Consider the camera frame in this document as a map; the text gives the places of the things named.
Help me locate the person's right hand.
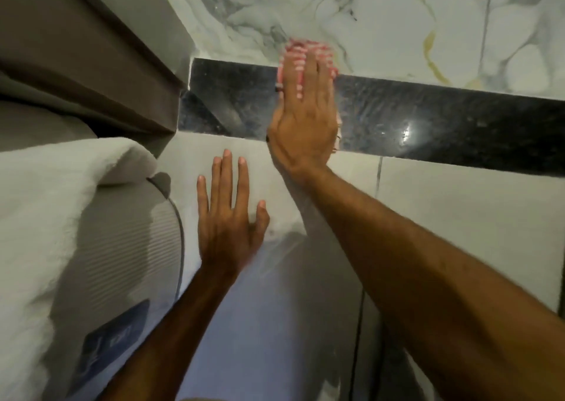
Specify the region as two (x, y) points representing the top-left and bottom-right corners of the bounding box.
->
(266, 45), (340, 177)

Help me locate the grey mattress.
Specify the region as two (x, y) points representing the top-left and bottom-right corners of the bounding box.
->
(43, 171), (185, 401)

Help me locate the pink cleaning cloth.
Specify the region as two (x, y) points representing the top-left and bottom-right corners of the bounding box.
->
(276, 38), (343, 151)

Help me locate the person's right forearm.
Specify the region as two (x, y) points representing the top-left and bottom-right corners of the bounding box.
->
(282, 162), (565, 401)

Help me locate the black granite skirting strip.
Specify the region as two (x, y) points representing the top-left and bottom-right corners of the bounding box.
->
(178, 57), (565, 177)

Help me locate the person's left hand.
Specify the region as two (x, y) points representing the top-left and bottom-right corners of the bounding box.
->
(196, 149), (271, 279)

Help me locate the blue mattress label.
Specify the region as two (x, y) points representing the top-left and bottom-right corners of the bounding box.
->
(72, 299), (149, 385)

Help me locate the person's left forearm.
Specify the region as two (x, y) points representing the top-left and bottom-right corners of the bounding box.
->
(95, 265), (249, 401)

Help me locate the white bed sheet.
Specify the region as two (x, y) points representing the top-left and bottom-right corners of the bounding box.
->
(0, 138), (159, 401)

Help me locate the brown bed headboard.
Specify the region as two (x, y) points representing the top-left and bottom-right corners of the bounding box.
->
(0, 0), (196, 153)

